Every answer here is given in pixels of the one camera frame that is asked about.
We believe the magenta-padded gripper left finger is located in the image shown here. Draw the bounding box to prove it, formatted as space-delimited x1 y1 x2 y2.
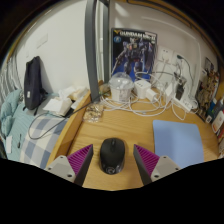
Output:
44 143 95 187

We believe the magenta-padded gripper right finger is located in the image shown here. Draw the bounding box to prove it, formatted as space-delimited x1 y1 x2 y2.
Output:
133 143 183 186

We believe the black computer mouse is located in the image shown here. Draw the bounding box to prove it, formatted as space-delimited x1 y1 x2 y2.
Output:
99 137 126 175

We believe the light blue mouse pad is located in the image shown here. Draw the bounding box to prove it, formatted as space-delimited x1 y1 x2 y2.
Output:
152 119 205 169

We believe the blue plaid quilt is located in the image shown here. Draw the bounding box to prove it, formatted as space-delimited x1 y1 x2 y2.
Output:
19 114 73 169

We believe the white tissue box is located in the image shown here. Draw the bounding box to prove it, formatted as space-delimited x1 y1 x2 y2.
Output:
42 96 74 117

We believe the clear snack bag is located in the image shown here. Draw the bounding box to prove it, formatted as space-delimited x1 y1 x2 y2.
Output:
82 103 105 124

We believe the white power strip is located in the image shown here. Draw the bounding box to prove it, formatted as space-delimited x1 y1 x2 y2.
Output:
168 89 193 113

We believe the teal blanket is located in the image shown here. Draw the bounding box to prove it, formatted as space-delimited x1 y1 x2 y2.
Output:
0 89 24 138

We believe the white charger block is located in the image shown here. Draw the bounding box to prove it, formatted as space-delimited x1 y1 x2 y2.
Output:
133 78 153 100

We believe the black hanging bag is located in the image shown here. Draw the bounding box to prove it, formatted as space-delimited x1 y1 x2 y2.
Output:
22 55 48 111

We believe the clear domed plastic container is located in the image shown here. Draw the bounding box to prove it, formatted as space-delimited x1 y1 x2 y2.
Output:
108 72 135 103

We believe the robot model kit box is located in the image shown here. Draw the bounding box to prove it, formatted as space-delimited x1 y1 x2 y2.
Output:
110 27 158 83

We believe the white cable tangle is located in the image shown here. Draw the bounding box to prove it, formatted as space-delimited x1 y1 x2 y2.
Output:
99 71 198 122

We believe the white wall socket panel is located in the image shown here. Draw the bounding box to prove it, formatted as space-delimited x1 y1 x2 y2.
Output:
156 46 184 68

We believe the grey metal frame post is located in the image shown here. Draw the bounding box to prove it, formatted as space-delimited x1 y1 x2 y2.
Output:
84 0 101 101

